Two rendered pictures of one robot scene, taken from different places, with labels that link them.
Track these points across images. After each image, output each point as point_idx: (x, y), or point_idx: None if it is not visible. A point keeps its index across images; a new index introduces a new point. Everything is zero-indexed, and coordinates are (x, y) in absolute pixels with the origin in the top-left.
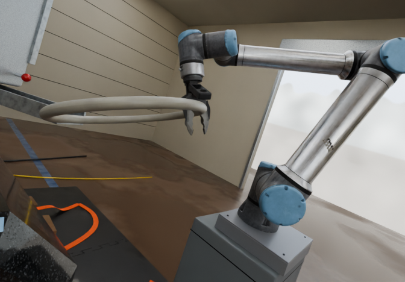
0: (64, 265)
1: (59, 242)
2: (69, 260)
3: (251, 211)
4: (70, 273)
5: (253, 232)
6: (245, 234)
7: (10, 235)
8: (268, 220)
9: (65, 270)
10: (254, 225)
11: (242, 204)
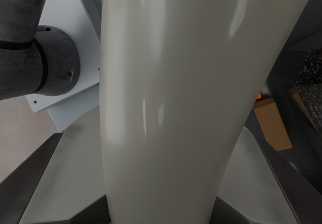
0: (318, 75)
1: (321, 117)
2: (312, 83)
3: (58, 50)
4: (302, 75)
5: (77, 22)
6: (91, 22)
7: None
8: (38, 29)
9: (313, 73)
10: (67, 37)
11: (62, 80)
